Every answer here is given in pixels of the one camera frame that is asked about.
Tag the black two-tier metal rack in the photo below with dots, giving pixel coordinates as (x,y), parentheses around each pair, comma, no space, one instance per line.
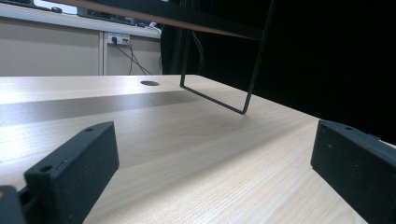
(174,14)

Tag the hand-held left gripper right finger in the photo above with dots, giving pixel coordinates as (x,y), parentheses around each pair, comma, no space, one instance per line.
(358,168)

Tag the black computer mouse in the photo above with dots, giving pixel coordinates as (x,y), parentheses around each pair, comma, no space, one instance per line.
(56,9)

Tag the beige background desk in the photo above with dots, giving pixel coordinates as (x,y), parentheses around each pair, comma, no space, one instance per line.
(49,46)

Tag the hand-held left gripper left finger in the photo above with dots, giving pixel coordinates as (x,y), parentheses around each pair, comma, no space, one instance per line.
(77,168)

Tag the white outlet with black plug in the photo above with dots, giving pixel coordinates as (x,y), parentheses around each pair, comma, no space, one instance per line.
(118,38)

